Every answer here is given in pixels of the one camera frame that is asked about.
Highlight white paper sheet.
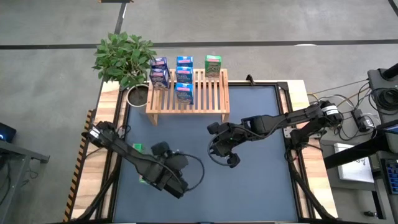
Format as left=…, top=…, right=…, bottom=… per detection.
left=334, top=142, right=376, bottom=184

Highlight dark grey equipment cart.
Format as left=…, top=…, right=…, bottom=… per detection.
left=368, top=63, right=398, bottom=125

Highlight light blue Rice Krispies box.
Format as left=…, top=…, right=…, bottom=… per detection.
left=176, top=55, right=194, bottom=68
left=174, top=82, right=195, bottom=105
left=175, top=65, right=194, bottom=84

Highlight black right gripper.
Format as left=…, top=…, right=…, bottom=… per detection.
left=207, top=121, right=249, bottom=169

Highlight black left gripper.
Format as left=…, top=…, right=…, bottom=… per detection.
left=147, top=141, right=190, bottom=200

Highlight dark monitor with blue light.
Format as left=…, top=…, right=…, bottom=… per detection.
left=0, top=122, right=17, bottom=144

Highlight black power adapter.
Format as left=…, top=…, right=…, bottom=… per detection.
left=351, top=108, right=374, bottom=133

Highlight grey desk with papers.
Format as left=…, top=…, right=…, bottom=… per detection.
left=319, top=136, right=398, bottom=224

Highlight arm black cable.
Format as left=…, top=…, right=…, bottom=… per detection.
left=207, top=130, right=233, bottom=167
left=174, top=152, right=205, bottom=191

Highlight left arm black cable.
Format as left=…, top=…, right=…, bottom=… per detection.
left=174, top=152, right=205, bottom=191

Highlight black metal table frame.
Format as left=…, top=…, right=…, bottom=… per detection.
left=67, top=80, right=340, bottom=224

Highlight black diagonal bar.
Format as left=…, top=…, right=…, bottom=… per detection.
left=323, top=119, right=398, bottom=170

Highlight tangled black cables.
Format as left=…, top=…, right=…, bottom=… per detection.
left=307, top=79, right=382, bottom=142

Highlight coiled black cable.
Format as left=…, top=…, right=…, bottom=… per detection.
left=369, top=88, right=398, bottom=111

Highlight grey-blue table mat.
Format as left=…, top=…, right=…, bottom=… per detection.
left=113, top=85, right=300, bottom=223

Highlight grey metal desk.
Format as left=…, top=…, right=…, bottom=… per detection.
left=0, top=139, right=51, bottom=224

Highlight wooden slatted shelf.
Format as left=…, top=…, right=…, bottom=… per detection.
left=145, top=68, right=231, bottom=126

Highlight green leafy plant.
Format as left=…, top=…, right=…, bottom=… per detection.
left=92, top=30, right=158, bottom=88

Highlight dark blue Frosted Flakes box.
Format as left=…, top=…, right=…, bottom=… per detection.
left=149, top=68, right=170, bottom=90
left=150, top=57, right=169, bottom=71

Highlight white plant pot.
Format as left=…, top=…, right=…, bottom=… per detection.
left=126, top=83, right=150, bottom=108

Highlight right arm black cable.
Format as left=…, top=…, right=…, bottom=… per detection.
left=207, top=130, right=233, bottom=167

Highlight black orange striped strip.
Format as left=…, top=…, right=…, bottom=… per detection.
left=63, top=108, right=96, bottom=222

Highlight backlit keyboard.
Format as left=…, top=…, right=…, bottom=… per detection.
left=385, top=158, right=398, bottom=195

